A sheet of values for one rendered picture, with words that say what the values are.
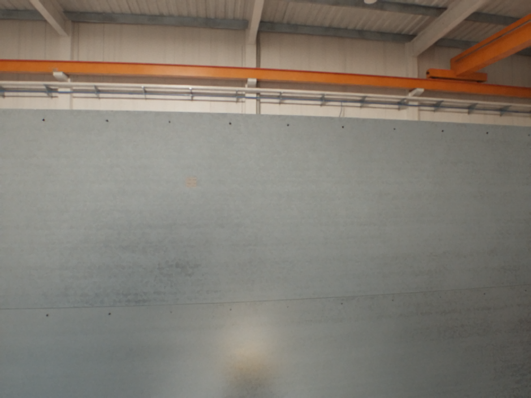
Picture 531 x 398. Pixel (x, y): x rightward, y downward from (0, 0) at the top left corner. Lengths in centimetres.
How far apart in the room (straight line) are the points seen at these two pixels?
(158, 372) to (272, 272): 44
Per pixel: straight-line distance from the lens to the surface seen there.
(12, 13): 1171
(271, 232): 97
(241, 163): 96
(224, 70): 954
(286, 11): 1003
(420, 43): 1148
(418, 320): 122
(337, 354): 113
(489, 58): 1094
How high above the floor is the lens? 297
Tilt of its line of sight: 1 degrees down
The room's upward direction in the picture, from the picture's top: straight up
